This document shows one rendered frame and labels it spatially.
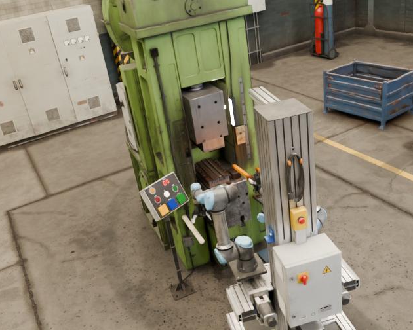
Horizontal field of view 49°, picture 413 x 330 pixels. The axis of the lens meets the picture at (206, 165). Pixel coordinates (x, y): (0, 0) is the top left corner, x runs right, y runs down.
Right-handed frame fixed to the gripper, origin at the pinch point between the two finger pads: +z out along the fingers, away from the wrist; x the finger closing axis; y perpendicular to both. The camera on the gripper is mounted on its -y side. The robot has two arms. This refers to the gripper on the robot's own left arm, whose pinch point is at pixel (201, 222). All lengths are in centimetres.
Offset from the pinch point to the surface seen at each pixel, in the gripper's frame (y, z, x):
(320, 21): -674, 13, 432
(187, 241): -56, 55, -9
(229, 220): -48, 39, 32
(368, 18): -773, 48, 611
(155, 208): -18.6, -11.3, -32.6
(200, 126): -52, -58, 20
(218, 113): -54, -65, 37
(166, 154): -61, -36, -12
